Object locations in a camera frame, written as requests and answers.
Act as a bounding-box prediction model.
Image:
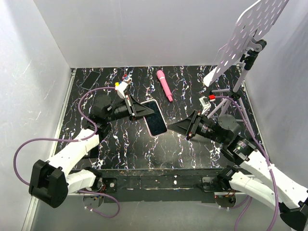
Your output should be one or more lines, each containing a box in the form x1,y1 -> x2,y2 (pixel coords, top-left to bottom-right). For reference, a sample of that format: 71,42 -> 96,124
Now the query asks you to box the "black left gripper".
105,94 -> 154,123

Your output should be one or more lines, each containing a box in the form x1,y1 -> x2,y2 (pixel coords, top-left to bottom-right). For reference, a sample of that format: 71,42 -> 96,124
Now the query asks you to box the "small toy figure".
122,74 -> 132,84

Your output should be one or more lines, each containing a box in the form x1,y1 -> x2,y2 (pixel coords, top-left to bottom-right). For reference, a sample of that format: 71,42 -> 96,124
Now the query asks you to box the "purple music stand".
203,0 -> 289,131

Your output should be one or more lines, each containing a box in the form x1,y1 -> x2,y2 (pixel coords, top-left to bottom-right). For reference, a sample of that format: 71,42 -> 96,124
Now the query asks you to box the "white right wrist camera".
199,95 -> 216,116

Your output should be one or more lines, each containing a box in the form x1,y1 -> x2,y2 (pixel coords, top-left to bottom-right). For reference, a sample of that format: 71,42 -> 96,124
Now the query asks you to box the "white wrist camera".
116,81 -> 129,99
199,95 -> 216,116

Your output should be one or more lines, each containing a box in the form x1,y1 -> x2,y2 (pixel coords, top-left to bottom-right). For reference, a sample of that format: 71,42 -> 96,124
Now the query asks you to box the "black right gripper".
167,109 -> 227,145

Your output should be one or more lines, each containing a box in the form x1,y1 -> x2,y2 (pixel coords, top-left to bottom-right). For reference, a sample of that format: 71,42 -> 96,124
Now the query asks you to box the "aluminium frame rail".
21,68 -> 77,231

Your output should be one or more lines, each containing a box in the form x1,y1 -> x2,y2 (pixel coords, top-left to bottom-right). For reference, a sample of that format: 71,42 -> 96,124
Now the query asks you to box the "pink phone case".
140,99 -> 168,137

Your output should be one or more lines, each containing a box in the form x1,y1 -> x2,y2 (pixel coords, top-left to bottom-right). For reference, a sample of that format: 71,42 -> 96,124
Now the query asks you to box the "dark phone blue case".
81,71 -> 101,90

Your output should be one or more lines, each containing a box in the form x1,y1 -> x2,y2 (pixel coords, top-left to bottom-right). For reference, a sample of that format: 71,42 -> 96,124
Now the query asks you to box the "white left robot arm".
29,94 -> 154,208

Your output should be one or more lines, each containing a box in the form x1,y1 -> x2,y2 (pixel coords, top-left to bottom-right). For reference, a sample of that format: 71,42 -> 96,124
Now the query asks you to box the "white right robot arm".
168,111 -> 308,231

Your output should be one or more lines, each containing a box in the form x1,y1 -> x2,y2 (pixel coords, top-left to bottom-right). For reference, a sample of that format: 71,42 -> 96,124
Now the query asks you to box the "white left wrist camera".
116,81 -> 129,99

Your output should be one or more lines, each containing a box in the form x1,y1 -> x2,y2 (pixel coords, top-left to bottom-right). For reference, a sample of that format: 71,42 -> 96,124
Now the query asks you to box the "pink cylindrical wand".
156,70 -> 173,102

